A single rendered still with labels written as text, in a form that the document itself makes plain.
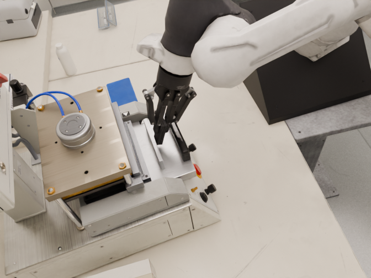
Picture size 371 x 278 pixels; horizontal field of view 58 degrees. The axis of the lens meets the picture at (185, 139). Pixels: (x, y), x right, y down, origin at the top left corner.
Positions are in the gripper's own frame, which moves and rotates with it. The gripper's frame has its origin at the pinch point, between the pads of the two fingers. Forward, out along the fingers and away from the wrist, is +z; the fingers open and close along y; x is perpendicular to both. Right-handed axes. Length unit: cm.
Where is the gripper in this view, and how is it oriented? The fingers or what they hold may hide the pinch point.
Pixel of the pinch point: (160, 131)
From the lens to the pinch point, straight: 86.2
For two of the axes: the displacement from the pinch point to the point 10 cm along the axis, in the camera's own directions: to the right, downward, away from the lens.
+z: -2.3, 6.8, 7.0
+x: -3.4, -7.3, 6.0
